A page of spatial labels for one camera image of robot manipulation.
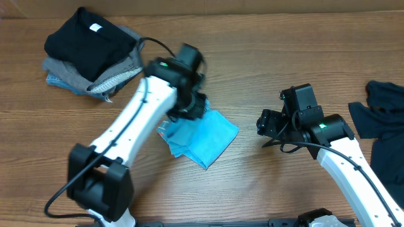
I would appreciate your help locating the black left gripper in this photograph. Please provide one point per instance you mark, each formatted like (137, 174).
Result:
(199, 111)

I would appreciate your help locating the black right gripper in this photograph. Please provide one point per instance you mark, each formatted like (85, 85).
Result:
(267, 127)

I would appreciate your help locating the light blue t-shirt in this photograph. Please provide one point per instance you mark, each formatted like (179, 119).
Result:
(202, 140)

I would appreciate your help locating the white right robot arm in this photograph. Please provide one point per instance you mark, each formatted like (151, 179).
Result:
(332, 143)

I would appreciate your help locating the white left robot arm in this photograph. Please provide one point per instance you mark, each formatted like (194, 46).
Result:
(99, 178)

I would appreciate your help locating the folded grey garment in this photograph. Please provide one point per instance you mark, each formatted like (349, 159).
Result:
(124, 70)

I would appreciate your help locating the dark navy garment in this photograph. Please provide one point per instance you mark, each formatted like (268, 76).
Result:
(382, 120)

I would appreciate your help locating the folded black shirt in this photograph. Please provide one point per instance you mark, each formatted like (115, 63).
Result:
(90, 42)

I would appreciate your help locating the folded blue jeans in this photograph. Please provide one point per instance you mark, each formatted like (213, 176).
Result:
(53, 80)

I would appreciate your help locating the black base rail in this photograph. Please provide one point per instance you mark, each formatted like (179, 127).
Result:
(319, 217)

